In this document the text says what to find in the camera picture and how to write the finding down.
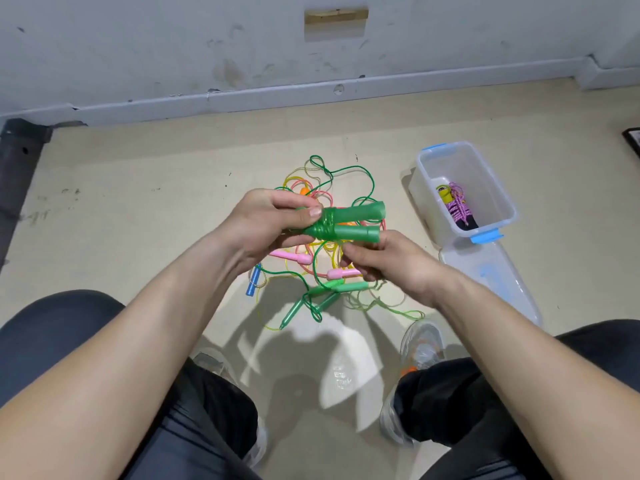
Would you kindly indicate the person's right hand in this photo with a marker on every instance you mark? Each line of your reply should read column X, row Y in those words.
column 400, row 265

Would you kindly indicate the person's left hand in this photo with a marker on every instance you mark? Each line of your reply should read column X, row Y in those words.
column 262, row 225

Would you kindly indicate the clear storage box blue latches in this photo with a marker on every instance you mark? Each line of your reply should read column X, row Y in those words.
column 490, row 190

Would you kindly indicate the person's right forearm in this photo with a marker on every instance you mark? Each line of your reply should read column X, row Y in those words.
column 550, row 385

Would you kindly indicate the person's left forearm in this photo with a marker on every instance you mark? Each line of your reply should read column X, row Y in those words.
column 100, row 375

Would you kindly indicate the clear plastic box lid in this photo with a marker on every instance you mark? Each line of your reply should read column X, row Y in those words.
column 500, row 280

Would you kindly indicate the grey right shoe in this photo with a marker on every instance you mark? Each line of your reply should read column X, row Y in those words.
column 420, row 345

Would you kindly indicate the grey shoe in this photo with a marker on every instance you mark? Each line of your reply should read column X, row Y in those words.
column 210, row 360
column 420, row 345

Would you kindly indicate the grey left shoe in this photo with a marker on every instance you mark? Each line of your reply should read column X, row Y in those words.
column 210, row 360

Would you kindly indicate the black shorts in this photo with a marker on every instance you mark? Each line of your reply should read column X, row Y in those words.
column 40, row 335

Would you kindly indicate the small black object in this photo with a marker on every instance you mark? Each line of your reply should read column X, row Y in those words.
column 633, row 143

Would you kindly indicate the small wooden wall block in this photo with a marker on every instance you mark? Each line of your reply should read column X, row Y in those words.
column 336, row 16

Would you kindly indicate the black metal rack frame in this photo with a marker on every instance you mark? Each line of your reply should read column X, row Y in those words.
column 18, row 165

